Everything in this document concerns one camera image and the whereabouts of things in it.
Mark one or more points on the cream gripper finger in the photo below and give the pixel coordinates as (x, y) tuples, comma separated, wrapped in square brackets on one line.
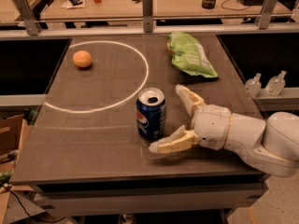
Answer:
[(179, 140), (190, 99)]

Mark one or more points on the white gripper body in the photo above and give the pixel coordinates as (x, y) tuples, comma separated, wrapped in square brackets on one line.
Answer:
[(211, 125)]

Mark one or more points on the blue pepsi can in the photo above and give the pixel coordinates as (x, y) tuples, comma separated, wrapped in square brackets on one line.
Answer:
[(150, 113)]

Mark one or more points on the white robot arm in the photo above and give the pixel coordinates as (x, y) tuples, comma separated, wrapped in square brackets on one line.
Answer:
[(270, 146)]

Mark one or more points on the green rice chip bag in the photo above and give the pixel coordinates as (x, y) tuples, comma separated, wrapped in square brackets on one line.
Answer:
[(188, 55)]

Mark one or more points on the clear sanitizer bottle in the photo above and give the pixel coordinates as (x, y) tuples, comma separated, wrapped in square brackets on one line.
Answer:
[(253, 85), (276, 84)]

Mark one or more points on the black mesh pen cup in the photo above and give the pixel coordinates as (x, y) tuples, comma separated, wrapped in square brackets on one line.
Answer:
[(208, 4)]

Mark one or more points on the orange fruit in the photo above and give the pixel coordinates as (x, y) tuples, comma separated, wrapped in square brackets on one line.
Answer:
[(82, 59)]

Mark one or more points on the cardboard box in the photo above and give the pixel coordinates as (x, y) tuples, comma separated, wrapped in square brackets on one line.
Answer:
[(14, 132)]

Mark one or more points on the right metal bracket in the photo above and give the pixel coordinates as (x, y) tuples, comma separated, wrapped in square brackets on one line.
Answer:
[(262, 21)]

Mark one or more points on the metal bracket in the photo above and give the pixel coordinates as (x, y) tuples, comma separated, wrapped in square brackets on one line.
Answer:
[(262, 21), (147, 6), (31, 25)]

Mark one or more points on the middle metal bracket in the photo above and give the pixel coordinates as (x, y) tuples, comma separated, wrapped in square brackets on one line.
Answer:
[(147, 6)]

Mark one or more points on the white table drawer frame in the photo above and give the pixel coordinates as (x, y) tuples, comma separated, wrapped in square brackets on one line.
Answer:
[(153, 195)]

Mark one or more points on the left metal bracket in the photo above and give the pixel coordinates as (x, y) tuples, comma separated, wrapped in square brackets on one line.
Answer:
[(31, 25)]

